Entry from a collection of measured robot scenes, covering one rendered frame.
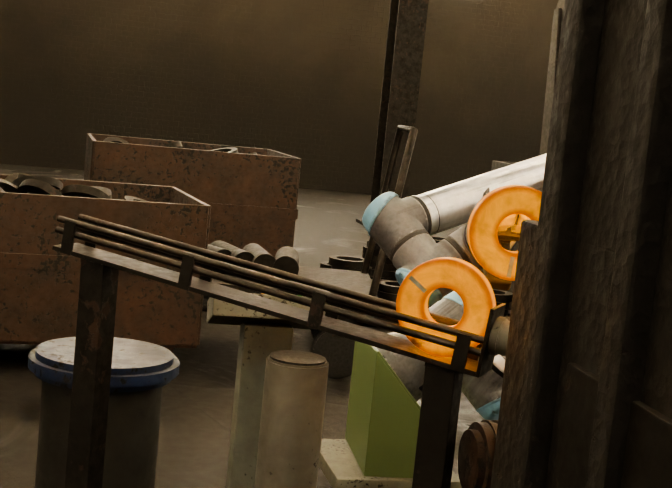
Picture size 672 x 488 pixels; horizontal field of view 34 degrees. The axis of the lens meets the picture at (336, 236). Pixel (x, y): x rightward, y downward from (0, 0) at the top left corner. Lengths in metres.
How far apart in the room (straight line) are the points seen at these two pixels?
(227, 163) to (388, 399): 2.90
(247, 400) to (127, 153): 3.23
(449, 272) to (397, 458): 1.10
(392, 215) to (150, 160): 3.35
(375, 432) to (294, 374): 0.68
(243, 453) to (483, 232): 0.77
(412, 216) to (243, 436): 0.57
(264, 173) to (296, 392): 3.45
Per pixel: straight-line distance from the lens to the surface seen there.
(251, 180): 5.44
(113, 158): 5.36
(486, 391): 2.69
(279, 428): 2.09
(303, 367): 2.06
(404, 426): 2.71
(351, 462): 2.82
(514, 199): 1.78
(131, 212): 3.82
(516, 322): 1.48
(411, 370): 2.74
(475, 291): 1.70
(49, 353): 2.39
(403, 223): 2.09
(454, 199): 2.19
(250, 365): 2.23
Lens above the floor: 0.99
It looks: 6 degrees down
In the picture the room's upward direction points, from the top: 6 degrees clockwise
